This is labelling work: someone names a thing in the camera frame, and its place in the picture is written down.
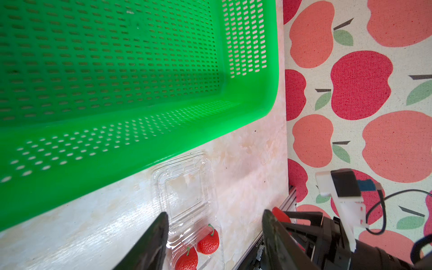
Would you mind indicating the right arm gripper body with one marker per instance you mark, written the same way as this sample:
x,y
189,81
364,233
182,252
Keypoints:
x,y
327,245

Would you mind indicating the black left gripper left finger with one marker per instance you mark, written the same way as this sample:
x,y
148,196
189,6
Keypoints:
x,y
150,250

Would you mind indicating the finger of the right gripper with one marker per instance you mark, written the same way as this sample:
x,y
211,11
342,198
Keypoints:
x,y
311,218

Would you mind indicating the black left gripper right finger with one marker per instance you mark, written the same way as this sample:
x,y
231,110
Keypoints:
x,y
284,253

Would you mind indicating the strawberry basket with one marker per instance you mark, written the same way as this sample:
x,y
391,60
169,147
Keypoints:
x,y
280,215
188,261

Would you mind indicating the strawberry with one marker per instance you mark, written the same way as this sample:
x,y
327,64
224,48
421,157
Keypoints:
x,y
210,243

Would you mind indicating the clear clamshell container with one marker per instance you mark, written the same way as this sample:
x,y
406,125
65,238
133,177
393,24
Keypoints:
x,y
185,190

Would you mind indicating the green plastic basket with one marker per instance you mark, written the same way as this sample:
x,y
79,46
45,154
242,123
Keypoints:
x,y
95,91

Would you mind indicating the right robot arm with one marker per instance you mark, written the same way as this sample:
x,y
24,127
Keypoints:
x,y
367,257

